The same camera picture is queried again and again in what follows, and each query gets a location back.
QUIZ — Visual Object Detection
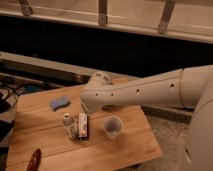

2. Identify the metal railing post middle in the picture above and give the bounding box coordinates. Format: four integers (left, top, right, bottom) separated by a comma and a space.
98, 0, 108, 26

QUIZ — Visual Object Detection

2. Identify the metal railing post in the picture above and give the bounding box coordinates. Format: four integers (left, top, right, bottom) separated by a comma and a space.
19, 0, 33, 16
98, 0, 108, 26
158, 0, 176, 34

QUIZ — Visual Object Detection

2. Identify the small clear bottle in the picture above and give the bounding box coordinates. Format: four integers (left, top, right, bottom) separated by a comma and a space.
63, 113, 78, 140

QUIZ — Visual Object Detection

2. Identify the wooden table board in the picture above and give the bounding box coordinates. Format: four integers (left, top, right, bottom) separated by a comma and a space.
6, 86, 162, 171

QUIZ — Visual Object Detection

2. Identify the metal railing post left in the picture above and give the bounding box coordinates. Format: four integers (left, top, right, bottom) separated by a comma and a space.
19, 0, 33, 16

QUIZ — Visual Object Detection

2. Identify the blue sponge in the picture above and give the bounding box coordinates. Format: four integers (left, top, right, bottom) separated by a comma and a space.
50, 96, 70, 111

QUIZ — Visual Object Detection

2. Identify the black round bowl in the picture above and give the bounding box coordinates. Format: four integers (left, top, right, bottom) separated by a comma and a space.
102, 105, 117, 111

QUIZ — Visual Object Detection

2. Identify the metal railing post right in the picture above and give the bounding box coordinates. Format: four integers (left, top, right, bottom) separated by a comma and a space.
158, 0, 176, 34

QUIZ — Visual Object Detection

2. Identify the dark cables and clutter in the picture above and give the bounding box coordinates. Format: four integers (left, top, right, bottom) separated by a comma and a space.
0, 76, 41, 171

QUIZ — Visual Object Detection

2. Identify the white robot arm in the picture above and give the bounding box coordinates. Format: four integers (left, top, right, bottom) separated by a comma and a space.
80, 65, 213, 171

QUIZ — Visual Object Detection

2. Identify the dark red object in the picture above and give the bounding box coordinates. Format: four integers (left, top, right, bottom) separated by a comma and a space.
26, 149, 41, 171

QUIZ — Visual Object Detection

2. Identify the clear plastic cup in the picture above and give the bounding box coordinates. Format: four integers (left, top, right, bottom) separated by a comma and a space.
103, 115, 123, 140

